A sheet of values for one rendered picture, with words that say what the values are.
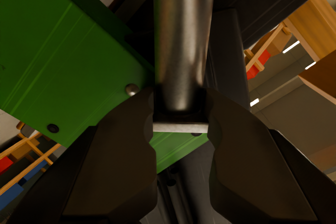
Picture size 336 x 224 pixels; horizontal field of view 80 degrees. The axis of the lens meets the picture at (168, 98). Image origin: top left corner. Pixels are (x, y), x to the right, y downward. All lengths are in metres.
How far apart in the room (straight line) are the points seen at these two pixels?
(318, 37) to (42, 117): 0.93
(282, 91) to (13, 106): 7.61
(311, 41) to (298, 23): 0.09
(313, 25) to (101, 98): 0.89
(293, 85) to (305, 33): 6.76
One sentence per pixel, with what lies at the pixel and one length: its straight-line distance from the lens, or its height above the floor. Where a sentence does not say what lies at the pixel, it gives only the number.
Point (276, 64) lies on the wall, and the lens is 9.55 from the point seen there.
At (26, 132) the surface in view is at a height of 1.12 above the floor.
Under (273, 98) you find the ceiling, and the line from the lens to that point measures 7.72.
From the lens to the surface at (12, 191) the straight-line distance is 5.55.
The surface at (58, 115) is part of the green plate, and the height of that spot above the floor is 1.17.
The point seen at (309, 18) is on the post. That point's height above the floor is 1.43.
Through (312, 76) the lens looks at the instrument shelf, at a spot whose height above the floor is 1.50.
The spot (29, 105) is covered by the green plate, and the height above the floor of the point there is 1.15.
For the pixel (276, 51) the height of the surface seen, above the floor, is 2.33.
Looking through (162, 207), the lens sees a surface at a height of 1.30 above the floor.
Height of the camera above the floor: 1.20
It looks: 7 degrees up
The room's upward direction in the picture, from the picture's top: 137 degrees clockwise
